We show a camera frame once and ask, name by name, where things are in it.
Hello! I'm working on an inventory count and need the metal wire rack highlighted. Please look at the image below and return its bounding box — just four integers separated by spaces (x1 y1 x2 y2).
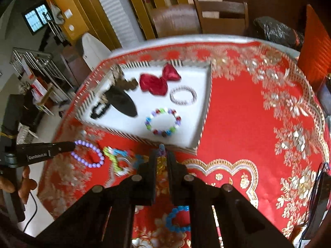
10 47 75 114

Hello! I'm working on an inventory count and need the multicolour bead bracelet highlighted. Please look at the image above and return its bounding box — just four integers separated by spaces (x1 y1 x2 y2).
145 107 181 137

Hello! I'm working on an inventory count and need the purple bead bracelet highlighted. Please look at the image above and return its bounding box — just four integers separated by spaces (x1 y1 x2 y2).
71 139 105 168

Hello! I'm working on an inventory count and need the teal bead bracelet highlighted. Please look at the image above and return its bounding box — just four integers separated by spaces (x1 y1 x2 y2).
131 154 150 169

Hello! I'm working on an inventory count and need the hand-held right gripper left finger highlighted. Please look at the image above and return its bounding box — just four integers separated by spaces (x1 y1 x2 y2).
36 150 159 248

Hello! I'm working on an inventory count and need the leopard print scrunchie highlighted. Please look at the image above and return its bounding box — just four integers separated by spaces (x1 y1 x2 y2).
100 66 125 103

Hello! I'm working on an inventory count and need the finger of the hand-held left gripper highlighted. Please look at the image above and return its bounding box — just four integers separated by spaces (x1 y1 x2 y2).
16 142 76 166

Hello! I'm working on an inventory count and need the window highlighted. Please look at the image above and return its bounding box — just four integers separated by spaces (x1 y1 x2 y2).
23 4 52 35

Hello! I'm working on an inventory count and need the blue bead bracelet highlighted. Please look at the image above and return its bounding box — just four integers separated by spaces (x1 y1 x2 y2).
165 205 192 233

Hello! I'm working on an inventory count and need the red satin bow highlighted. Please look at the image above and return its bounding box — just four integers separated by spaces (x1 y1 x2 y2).
140 63 181 96

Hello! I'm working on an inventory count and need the black oval hair clip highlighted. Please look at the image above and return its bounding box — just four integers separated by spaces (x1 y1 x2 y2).
107 84 138 118

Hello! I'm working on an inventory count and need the wooden chair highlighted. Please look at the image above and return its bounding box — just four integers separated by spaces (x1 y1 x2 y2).
193 0 250 35

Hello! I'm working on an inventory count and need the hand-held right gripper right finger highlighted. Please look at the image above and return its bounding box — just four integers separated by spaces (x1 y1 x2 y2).
165 150 293 248

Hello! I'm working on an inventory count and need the red gold embroidered tablecloth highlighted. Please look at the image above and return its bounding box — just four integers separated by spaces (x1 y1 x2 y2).
37 40 330 248

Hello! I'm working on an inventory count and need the red white box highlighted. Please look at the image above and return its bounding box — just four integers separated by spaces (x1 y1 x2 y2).
26 68 48 96

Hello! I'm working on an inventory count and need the person's left hand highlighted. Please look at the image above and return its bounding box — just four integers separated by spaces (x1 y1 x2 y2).
0 167 38 204

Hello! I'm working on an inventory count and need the black plastic bag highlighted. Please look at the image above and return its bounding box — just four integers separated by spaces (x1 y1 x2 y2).
253 17 304 51

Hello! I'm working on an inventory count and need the yellow bead bracelet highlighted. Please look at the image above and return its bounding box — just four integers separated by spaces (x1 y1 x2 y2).
156 145 168 184

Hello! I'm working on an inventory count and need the silver rope bracelet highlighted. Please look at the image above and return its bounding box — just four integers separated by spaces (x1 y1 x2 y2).
170 85 197 106

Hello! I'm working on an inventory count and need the white board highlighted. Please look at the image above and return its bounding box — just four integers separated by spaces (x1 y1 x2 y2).
81 33 112 70

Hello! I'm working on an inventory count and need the orange ribbed panel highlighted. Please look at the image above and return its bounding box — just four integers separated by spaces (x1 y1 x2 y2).
297 4 331 91

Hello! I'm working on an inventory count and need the green white bead bracelet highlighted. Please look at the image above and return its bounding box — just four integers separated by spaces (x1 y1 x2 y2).
103 146 130 176

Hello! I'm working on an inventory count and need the black cable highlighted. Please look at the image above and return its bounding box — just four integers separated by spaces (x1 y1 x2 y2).
23 191 38 234

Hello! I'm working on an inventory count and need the striped box with white inside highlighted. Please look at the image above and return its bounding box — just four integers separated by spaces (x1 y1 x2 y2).
75 58 214 154

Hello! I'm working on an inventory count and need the black beaded bracelet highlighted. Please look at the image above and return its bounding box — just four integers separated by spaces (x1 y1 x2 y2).
90 102 110 120

